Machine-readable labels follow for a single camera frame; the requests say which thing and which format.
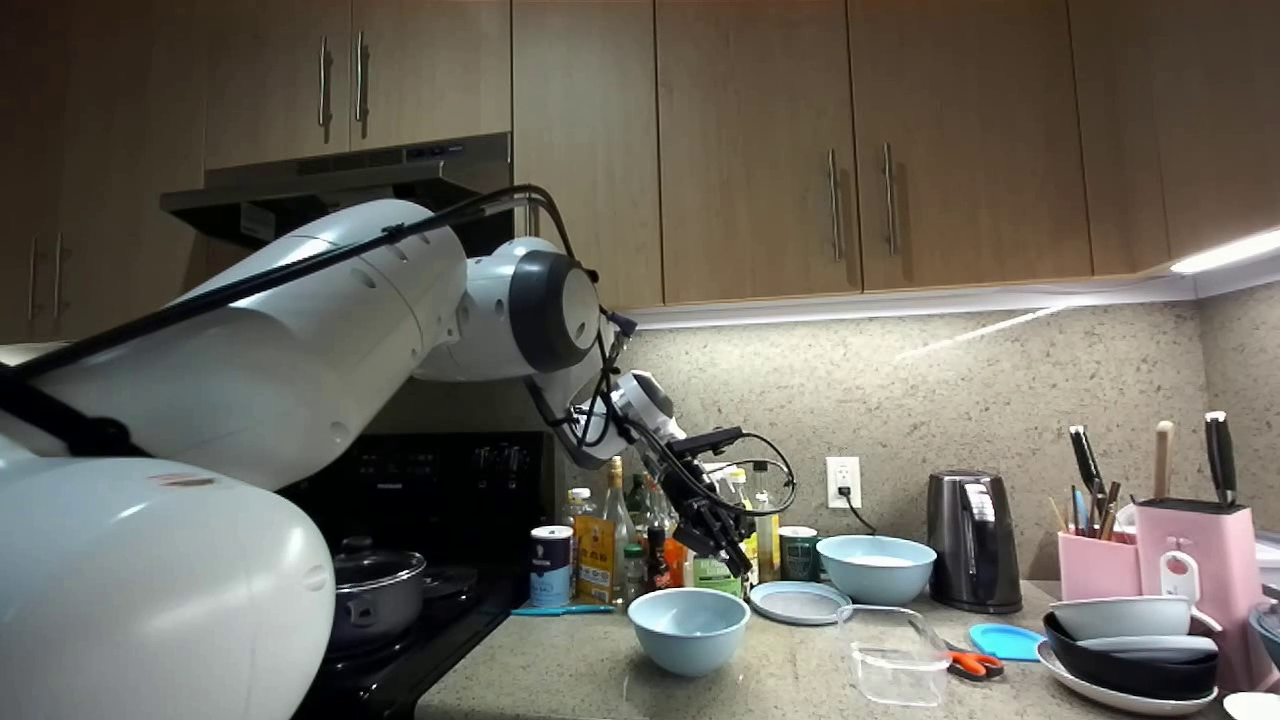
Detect range hood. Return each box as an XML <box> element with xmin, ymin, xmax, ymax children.
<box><xmin>162</xmin><ymin>132</ymin><xmax>511</xmax><ymax>249</ymax></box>

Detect light blue bowl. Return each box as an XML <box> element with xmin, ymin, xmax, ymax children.
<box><xmin>816</xmin><ymin>534</ymin><xmax>938</xmax><ymax>604</ymax></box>
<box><xmin>629</xmin><ymin>589</ymin><xmax>752</xmax><ymax>676</ymax></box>

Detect black stove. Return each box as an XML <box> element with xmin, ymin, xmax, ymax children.
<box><xmin>283</xmin><ymin>430</ymin><xmax>554</xmax><ymax>720</ymax></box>

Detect black electric kettle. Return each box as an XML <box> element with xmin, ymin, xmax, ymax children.
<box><xmin>930</xmin><ymin>473</ymin><xmax>1022</xmax><ymax>616</ymax></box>

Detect pink knife block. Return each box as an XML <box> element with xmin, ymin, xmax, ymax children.
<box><xmin>1135</xmin><ymin>501</ymin><xmax>1264</xmax><ymax>626</ymax></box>

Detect white plate under bowls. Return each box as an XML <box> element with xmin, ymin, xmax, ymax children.
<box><xmin>1036</xmin><ymin>638</ymin><xmax>1221</xmax><ymax>720</ymax></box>

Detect black pan with lid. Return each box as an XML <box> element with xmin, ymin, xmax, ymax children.
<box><xmin>333</xmin><ymin>547</ymin><xmax>430</xmax><ymax>657</ymax></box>

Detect pink utensil holder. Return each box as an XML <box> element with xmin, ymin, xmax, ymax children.
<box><xmin>1056</xmin><ymin>530</ymin><xmax>1139</xmax><ymax>598</ymax></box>

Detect teal spatula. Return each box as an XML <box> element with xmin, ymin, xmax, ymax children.
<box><xmin>511</xmin><ymin>604</ymin><xmax>615</xmax><ymax>616</ymax></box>

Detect clear plastic container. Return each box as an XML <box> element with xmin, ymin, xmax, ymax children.
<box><xmin>844</xmin><ymin>604</ymin><xmax>947</xmax><ymax>709</ymax></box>

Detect light blue back bowl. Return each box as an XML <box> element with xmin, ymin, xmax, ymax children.
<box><xmin>816</xmin><ymin>534</ymin><xmax>938</xmax><ymax>604</ymax></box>

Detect light blue front bowl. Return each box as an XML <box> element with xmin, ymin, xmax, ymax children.
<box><xmin>629</xmin><ymin>589</ymin><xmax>752</xmax><ymax>676</ymax></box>

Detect white wall outlet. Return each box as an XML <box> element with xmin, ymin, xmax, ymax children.
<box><xmin>825</xmin><ymin>457</ymin><xmax>859</xmax><ymax>508</ymax></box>

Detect blue silicone lid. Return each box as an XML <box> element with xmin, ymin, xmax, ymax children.
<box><xmin>968</xmin><ymin>620</ymin><xmax>1042</xmax><ymax>664</ymax></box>

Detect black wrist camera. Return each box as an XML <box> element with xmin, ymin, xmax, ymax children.
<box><xmin>670</xmin><ymin>426</ymin><xmax>745</xmax><ymax>461</ymax></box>

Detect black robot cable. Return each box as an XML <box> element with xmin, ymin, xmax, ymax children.
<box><xmin>0</xmin><ymin>181</ymin><xmax>801</xmax><ymax>534</ymax></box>

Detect dark green jar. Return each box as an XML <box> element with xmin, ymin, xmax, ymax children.
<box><xmin>780</xmin><ymin>523</ymin><xmax>821</xmax><ymax>581</ymax></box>

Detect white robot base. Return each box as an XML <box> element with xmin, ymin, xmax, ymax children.
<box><xmin>0</xmin><ymin>461</ymin><xmax>336</xmax><ymax>720</ymax></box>

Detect blue white salt canister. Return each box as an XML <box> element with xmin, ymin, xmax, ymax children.
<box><xmin>528</xmin><ymin>523</ymin><xmax>572</xmax><ymax>608</ymax></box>

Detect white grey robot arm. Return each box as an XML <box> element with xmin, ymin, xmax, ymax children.
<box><xmin>0</xmin><ymin>199</ymin><xmax>747</xmax><ymax>566</ymax></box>

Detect yellow oil bottle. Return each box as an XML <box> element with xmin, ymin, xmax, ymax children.
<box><xmin>576</xmin><ymin>457</ymin><xmax>629</xmax><ymax>604</ymax></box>

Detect orange handled scissors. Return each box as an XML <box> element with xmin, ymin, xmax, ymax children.
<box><xmin>914</xmin><ymin>611</ymin><xmax>1006</xmax><ymax>680</ymax></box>

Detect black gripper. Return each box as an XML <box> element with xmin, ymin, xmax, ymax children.
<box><xmin>641</xmin><ymin>438</ymin><xmax>757</xmax><ymax>581</ymax></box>

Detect small white bowl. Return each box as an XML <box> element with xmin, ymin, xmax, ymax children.
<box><xmin>1226</xmin><ymin>692</ymin><xmax>1280</xmax><ymax>720</ymax></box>

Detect light blue plate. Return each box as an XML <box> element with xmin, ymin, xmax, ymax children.
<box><xmin>747</xmin><ymin>581</ymin><xmax>853</xmax><ymax>626</ymax></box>

